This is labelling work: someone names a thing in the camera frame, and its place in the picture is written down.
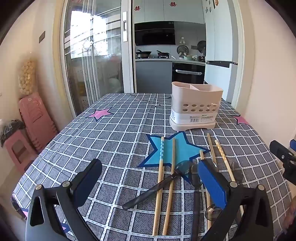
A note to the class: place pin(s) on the white refrigerator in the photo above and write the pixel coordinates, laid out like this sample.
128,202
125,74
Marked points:
219,46

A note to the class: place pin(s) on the person's dark clothing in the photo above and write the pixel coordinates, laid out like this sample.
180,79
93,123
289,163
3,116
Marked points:
291,215

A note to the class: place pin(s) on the grey checked star tablecloth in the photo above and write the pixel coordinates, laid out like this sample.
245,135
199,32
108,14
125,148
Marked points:
111,143

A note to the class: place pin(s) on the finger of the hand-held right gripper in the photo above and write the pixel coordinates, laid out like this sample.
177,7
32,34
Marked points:
281,151
293,144

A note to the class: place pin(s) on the dark wall switch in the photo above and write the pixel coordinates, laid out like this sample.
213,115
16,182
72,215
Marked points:
42,37

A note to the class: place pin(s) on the white upper kitchen cabinets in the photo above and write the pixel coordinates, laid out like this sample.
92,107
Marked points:
157,11

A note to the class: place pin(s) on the black range hood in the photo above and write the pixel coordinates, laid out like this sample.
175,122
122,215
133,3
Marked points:
153,34

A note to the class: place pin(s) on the pink plastic stool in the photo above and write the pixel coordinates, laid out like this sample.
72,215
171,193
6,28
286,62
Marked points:
18,153

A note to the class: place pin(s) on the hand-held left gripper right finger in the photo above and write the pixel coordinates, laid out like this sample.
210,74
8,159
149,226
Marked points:
212,183

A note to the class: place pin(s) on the beige plastic utensil holder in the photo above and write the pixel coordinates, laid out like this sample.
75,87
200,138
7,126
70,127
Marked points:
196,102

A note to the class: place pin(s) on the grey kitchen base cabinet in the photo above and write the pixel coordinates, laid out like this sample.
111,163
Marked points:
152,74

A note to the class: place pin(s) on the black built-in oven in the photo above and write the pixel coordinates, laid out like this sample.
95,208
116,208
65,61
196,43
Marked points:
188,73

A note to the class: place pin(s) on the blue patterned bamboo chopstick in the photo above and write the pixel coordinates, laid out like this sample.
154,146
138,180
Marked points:
161,157

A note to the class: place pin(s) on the black wok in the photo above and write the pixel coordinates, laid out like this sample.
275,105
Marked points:
163,54
143,54

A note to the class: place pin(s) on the sliding glass door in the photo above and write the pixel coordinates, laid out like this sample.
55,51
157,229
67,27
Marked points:
92,58

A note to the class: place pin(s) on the white patterned bamboo chopstick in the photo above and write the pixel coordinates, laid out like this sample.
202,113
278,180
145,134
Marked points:
223,157

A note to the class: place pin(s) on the stack of pink plastic stools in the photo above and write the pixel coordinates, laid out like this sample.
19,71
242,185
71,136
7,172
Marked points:
38,120

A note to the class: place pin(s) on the black plastic bag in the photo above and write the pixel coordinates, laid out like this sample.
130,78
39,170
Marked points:
11,129

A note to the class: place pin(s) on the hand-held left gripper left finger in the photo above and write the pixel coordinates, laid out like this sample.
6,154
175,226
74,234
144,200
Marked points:
89,177

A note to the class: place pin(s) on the bag of yellow balls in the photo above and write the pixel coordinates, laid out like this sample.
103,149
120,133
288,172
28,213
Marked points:
27,76

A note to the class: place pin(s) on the plain bamboo chopstick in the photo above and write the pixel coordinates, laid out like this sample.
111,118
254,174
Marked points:
211,148
209,208
172,157

